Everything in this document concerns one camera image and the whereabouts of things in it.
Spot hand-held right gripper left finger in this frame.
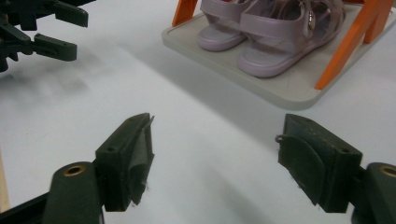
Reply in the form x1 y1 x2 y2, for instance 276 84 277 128
94 112 156 213

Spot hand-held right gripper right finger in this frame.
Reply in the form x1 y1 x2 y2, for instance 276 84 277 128
275 113 364 215

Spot white shoe rack orange posts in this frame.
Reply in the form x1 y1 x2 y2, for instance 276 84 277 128
161 0 396 112

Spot pink sandal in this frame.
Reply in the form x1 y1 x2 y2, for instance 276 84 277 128
196 0 254 52
238 0 347 79

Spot white table cloth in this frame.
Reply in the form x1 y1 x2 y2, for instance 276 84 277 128
0 0 396 224

